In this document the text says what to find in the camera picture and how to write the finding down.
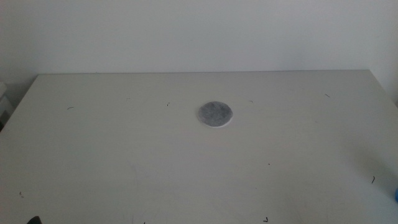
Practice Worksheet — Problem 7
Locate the white box beside table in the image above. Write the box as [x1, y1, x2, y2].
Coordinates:
[0, 80, 14, 131]

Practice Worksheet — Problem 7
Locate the round grey felt cup mat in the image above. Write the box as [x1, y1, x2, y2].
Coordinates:
[197, 100, 234, 129]

